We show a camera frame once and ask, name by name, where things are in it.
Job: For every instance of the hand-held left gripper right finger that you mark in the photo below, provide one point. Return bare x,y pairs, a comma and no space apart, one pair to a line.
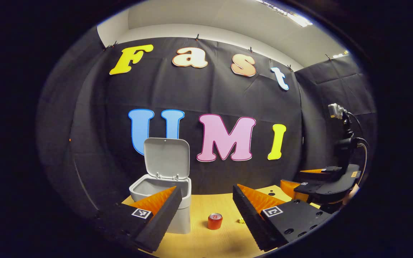
251,219

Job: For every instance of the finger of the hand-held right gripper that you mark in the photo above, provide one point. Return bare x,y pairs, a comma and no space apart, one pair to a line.
308,187
330,170

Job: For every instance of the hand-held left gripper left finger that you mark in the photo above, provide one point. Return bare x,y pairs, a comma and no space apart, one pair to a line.
163,220

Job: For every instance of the red pop can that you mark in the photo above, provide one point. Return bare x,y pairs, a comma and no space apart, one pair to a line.
214,223

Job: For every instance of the white desktop garbage bin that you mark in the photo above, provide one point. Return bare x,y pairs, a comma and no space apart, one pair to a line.
165,157

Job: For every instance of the wooden desktop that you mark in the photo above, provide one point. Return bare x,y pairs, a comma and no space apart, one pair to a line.
206,243

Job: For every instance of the black backdrop cloth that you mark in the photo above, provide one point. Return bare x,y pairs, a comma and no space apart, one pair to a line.
221,93

